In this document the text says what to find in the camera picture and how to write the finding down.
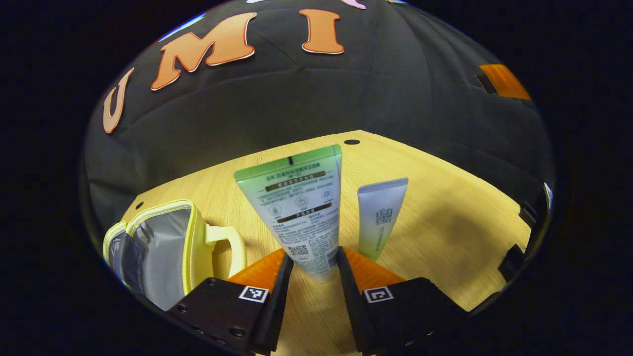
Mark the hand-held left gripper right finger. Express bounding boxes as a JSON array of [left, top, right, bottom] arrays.
[[336, 246, 470, 356]]

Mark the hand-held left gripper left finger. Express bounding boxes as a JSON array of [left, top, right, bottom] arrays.
[[166, 249, 295, 356]]

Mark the small white cream tube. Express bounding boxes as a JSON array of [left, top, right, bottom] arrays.
[[357, 178, 409, 261]]

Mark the large green white cream tube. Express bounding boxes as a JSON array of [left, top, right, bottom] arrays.
[[233, 144, 343, 282]]

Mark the pale yellow small suitcase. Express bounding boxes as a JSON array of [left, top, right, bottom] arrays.
[[102, 199, 247, 311]]

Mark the black backdrop cloth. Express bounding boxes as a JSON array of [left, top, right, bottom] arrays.
[[82, 0, 554, 233]]

